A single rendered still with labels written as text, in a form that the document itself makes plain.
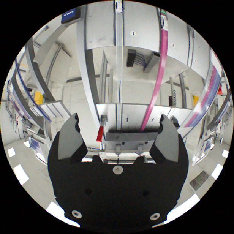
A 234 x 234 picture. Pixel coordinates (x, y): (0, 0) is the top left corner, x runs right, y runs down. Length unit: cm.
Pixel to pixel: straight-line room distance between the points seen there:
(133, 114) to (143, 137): 13
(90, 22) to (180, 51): 24
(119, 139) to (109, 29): 39
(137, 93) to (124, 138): 178
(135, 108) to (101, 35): 25
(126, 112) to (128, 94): 174
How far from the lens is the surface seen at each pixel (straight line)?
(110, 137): 35
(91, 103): 25
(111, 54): 58
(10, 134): 762
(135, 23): 22
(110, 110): 27
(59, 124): 120
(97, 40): 21
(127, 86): 206
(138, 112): 28
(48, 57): 117
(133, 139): 35
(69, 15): 23
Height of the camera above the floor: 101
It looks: 5 degrees up
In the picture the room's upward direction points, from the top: 179 degrees counter-clockwise
